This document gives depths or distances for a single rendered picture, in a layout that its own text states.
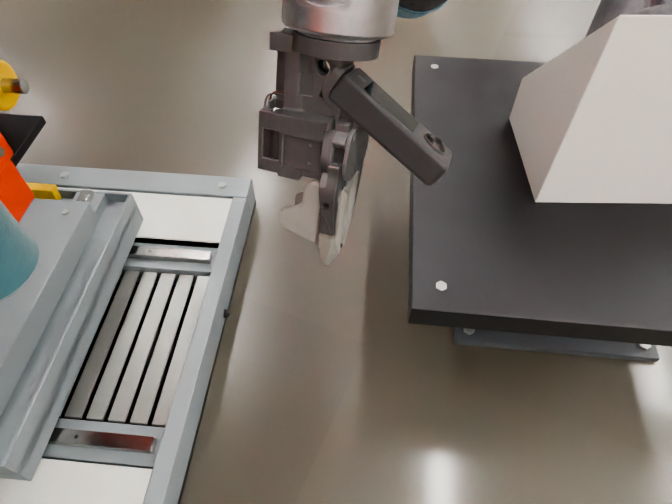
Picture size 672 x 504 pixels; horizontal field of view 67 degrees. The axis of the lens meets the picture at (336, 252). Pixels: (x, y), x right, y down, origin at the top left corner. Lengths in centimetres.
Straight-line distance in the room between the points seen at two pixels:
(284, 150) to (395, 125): 10
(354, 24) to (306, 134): 9
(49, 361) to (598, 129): 86
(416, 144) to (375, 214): 75
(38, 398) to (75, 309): 15
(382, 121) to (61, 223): 66
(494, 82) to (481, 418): 62
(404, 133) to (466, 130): 51
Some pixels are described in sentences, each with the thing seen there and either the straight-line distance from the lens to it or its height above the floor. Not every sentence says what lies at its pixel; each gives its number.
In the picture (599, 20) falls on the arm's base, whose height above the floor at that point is 53.
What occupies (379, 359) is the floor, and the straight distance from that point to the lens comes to 96.
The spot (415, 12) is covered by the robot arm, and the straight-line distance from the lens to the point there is 59.
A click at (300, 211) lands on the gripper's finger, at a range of 47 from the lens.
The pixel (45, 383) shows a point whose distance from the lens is 87.
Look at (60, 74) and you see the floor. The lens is 178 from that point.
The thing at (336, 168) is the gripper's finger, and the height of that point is 58.
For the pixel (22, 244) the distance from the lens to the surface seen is 53.
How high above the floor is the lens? 86
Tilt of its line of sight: 52 degrees down
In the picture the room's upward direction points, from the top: straight up
